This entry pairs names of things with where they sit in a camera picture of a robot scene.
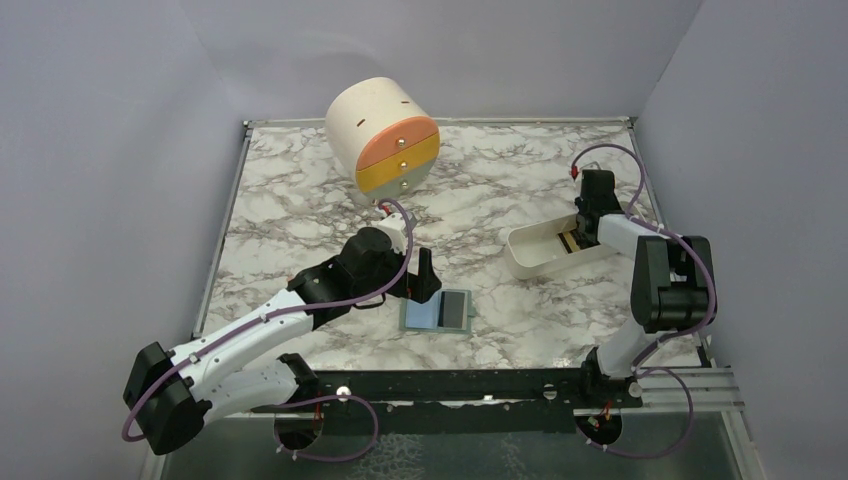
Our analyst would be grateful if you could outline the green card holder wallet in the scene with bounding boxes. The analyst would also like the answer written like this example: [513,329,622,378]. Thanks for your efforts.
[399,289,477,334]

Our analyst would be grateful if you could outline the white plastic tray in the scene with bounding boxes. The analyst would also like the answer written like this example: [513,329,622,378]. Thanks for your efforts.
[504,214,616,280]

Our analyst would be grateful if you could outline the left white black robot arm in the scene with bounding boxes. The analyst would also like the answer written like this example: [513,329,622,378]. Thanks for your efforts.
[121,227,442,455]

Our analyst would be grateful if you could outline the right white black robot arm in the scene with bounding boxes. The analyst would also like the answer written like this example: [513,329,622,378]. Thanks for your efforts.
[563,169,717,407]

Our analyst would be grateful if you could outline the round cream drawer cabinet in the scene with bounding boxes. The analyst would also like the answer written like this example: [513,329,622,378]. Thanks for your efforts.
[324,77,441,200]

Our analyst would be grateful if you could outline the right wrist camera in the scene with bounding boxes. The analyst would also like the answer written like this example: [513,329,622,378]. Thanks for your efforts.
[571,166,595,197]

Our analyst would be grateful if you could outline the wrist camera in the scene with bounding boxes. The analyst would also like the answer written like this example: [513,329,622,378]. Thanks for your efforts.
[571,166,595,197]
[373,213,408,255]

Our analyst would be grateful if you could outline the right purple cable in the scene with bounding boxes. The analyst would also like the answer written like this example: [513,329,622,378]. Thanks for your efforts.
[569,143,719,372]

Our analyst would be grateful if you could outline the purple cable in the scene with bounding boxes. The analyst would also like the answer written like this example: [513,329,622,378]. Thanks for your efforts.
[569,143,719,372]
[121,198,416,444]

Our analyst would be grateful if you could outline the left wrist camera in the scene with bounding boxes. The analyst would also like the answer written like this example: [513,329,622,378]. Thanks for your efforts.
[373,213,408,255]

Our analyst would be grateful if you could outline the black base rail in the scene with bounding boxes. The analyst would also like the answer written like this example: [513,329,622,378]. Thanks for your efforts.
[256,361,643,436]

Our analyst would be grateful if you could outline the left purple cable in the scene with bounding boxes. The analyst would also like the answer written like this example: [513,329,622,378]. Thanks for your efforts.
[121,198,416,444]

